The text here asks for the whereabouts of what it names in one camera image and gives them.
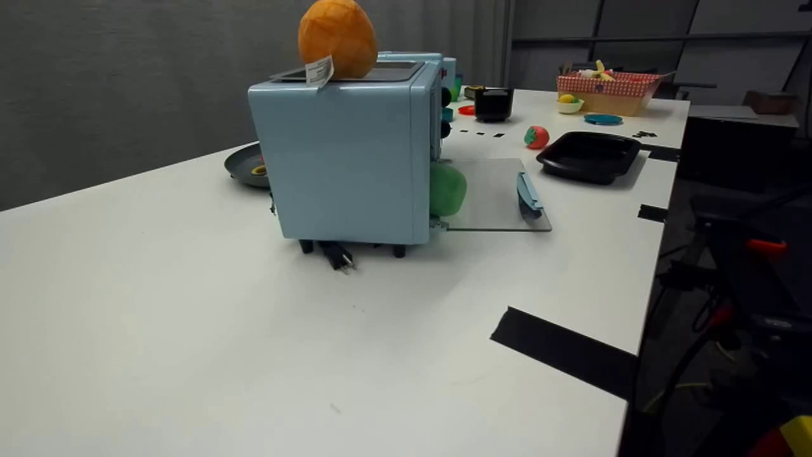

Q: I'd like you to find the orange green toy ball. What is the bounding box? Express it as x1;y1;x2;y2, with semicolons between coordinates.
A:
525;127;549;150

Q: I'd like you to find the black power plug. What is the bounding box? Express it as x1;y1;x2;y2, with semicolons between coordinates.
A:
316;241;355;269

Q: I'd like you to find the teal toy plate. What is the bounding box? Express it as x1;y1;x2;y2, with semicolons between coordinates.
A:
584;113;622;127

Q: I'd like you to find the light blue breakfast station oven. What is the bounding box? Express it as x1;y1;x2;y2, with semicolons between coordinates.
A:
246;52;453;254

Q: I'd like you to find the red checkered basket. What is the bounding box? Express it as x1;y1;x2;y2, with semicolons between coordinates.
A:
556;72;661;118

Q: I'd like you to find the black cup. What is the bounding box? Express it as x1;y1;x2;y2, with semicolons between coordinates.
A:
475;86;511;126

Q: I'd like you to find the green plush toy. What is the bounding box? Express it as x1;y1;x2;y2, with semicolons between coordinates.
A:
428;162;466;218

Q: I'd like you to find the black grill tray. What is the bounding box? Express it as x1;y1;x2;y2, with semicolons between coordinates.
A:
535;133;679;185

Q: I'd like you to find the black tape strip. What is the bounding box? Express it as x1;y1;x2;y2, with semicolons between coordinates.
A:
491;308;637;398

